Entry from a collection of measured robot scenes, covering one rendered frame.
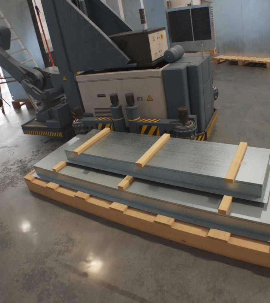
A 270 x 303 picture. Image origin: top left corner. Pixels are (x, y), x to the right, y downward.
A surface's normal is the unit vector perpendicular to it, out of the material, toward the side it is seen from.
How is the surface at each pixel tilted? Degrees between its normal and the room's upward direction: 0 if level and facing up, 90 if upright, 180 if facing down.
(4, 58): 90
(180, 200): 0
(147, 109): 90
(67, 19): 90
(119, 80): 90
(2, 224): 0
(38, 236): 0
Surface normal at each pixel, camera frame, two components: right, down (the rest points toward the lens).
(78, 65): -0.45, 0.49
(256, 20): -0.77, 0.41
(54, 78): 0.31, 0.40
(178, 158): -0.17, -0.87
